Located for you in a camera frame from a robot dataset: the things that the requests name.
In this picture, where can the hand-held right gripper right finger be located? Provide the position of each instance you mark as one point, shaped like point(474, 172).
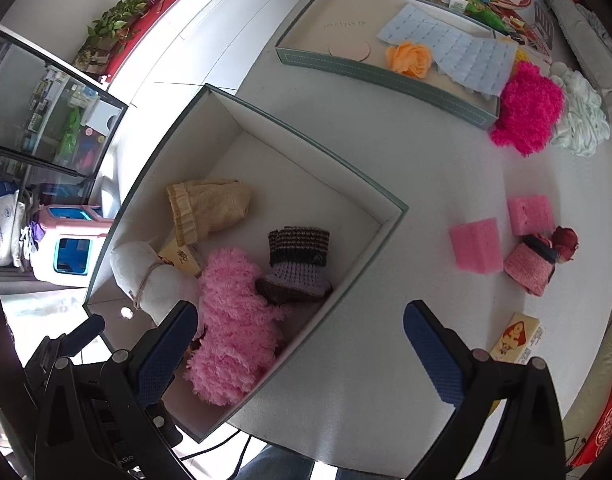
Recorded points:
point(433, 355)

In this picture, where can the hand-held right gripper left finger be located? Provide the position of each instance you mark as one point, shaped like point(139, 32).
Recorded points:
point(161, 360)

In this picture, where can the red bag white print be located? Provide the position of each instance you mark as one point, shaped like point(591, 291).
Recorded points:
point(603, 425)

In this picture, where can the glass display cabinet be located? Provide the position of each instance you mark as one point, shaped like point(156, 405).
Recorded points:
point(46, 110)

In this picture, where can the pink sponge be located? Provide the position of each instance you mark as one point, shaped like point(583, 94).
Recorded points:
point(476, 245)
point(531, 215)

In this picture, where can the green potted plant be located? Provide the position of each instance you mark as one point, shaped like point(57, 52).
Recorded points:
point(113, 25)

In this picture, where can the red counter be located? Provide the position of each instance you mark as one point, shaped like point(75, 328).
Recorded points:
point(151, 20)

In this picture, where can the cream tissue packet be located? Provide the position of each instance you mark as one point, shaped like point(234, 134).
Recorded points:
point(516, 337)

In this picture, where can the purple brown knit sock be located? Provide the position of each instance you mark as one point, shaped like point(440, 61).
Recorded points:
point(296, 265)

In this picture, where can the dark red fabric rose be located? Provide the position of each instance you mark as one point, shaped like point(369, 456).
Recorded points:
point(566, 242)

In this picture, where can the white mint ruffled cloth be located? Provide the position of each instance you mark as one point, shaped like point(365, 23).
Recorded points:
point(583, 115)

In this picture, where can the yellow cartoon tissue packet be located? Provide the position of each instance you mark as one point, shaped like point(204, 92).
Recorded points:
point(178, 257)

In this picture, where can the deep green storage box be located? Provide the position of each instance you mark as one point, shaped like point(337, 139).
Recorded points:
point(296, 175)

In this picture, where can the hot pink fluffy cloth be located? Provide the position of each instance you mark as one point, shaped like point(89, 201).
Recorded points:
point(528, 105)

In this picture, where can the round wooden coaster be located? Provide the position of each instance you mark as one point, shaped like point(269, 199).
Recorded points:
point(349, 50)

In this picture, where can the shallow green box lid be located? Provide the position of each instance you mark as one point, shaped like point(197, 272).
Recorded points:
point(326, 15)

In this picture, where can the beige knit sock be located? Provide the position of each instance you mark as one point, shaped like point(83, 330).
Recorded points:
point(211, 207)

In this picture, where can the orange fabric rose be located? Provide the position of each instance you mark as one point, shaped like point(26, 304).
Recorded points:
point(408, 60)

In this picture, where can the blue dotted cloth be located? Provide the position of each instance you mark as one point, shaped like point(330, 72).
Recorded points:
point(466, 55)

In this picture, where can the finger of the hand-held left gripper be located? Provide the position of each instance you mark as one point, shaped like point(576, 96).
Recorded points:
point(162, 427)
point(86, 329)

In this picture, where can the white printed sack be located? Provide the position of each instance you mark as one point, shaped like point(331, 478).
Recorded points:
point(3, 225)

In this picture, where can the pink knit sock dark cuff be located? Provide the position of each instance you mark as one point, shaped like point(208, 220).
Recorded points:
point(528, 267)

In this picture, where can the light pink fluffy cloth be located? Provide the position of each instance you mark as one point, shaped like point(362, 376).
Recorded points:
point(236, 320)

